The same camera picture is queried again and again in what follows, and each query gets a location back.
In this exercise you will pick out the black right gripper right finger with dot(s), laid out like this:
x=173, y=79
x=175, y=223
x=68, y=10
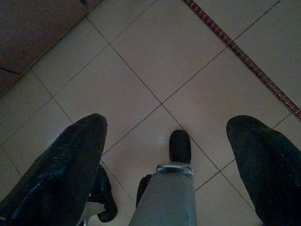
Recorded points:
x=270, y=174

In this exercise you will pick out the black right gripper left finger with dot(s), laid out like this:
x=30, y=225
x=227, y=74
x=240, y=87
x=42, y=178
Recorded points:
x=54, y=176

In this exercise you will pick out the grey robot leg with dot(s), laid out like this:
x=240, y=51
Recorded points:
x=164, y=200

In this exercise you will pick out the reddish brown counter cabinet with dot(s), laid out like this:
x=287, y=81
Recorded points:
x=28, y=30

